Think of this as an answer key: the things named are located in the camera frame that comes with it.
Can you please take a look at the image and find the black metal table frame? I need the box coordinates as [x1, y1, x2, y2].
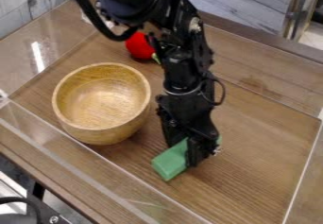
[0, 183, 75, 224]

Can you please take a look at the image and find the background metal table leg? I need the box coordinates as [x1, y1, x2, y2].
[283, 0, 316, 41]

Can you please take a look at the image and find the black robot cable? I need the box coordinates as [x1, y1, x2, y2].
[199, 73, 227, 107]

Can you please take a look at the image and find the brown wooden bowl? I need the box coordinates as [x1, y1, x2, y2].
[52, 62, 151, 146]

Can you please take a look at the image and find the green rectangular block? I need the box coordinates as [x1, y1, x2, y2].
[149, 134, 223, 182]

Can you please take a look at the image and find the red plush strawberry toy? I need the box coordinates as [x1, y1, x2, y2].
[125, 32, 157, 61]

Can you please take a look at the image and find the clear acrylic front panel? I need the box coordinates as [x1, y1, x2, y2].
[0, 91, 211, 224]

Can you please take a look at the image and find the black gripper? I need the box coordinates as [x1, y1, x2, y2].
[156, 82, 221, 167]

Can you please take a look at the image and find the clear acrylic corner bracket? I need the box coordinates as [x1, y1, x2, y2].
[80, 4, 116, 30]

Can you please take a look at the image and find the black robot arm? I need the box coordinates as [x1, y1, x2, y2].
[76, 0, 224, 166]

